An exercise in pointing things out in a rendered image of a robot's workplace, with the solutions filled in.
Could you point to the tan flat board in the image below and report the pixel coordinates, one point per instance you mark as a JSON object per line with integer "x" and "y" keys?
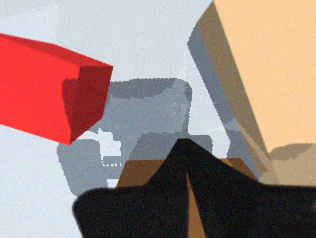
{"x": 264, "y": 54}

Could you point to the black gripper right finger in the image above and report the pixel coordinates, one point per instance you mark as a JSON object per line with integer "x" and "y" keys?
{"x": 233, "y": 205}

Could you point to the orange square block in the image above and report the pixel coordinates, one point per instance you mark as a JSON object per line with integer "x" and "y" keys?
{"x": 138, "y": 172}

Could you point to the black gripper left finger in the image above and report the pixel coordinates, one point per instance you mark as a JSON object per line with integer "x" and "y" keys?
{"x": 159, "y": 207}

